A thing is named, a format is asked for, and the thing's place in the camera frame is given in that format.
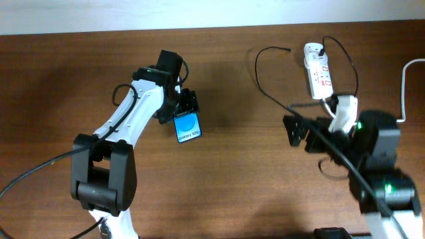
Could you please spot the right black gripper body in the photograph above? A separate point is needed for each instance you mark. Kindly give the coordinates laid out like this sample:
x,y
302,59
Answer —
x,y
312,136

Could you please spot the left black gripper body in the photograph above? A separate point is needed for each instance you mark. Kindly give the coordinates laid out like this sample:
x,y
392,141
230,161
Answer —
x,y
172,105

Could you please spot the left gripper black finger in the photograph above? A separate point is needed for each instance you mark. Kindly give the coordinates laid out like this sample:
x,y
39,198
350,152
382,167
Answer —
x,y
184,109
186,96

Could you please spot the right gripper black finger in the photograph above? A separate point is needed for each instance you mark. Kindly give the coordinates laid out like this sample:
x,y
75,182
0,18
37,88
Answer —
x,y
296,135
293,123

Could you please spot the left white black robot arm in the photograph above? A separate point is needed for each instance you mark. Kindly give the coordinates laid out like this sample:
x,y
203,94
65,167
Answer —
x,y
103,173

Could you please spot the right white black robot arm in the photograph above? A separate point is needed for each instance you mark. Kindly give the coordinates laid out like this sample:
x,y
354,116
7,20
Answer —
x,y
387,197

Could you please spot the white power strip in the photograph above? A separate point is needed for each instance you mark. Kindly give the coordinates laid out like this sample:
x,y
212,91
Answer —
x,y
319,78

